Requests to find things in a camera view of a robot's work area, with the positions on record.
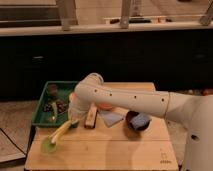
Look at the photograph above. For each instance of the light blue sponge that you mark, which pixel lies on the light blue sponge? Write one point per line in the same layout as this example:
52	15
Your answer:
110	118

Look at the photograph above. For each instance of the dark cup in tray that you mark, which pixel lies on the dark cup in tray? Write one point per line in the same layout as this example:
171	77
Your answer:
52	90

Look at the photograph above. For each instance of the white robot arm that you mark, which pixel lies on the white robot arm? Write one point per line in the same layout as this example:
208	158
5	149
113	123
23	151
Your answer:
193	111

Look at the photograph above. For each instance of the yellow banana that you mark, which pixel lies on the yellow banana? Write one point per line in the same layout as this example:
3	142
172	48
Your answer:
60	131

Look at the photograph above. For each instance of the orange bowl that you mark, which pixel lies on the orange bowl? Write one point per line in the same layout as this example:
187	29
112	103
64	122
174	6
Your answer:
105	106

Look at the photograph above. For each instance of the blue cloth in bowl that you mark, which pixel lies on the blue cloth in bowl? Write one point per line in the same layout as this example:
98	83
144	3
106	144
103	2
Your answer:
140	122

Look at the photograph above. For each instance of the dark grapes toy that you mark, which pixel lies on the dark grapes toy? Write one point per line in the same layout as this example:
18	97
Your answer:
57	106

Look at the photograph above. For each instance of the green plastic cup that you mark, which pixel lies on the green plastic cup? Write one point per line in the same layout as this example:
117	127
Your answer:
47	146

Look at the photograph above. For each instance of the dark brown bowl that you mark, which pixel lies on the dark brown bowl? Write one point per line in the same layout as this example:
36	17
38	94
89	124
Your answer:
129	116

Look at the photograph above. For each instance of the green spoon in tray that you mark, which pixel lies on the green spoon in tray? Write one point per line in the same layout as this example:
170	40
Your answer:
54	116

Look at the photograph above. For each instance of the green plastic tray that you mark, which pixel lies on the green plastic tray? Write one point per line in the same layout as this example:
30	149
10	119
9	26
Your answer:
40	118

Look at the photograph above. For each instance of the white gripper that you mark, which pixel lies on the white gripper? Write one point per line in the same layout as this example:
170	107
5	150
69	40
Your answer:
78	108

